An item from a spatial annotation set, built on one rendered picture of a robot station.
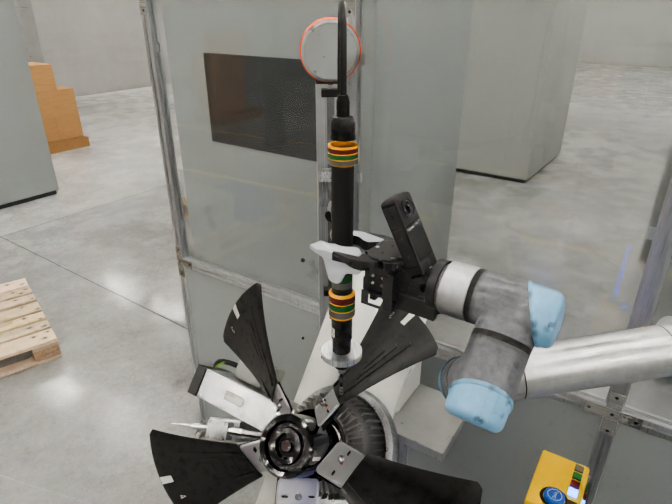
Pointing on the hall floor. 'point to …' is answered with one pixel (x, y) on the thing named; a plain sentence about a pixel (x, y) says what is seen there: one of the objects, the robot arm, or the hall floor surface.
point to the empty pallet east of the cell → (24, 329)
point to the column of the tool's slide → (318, 190)
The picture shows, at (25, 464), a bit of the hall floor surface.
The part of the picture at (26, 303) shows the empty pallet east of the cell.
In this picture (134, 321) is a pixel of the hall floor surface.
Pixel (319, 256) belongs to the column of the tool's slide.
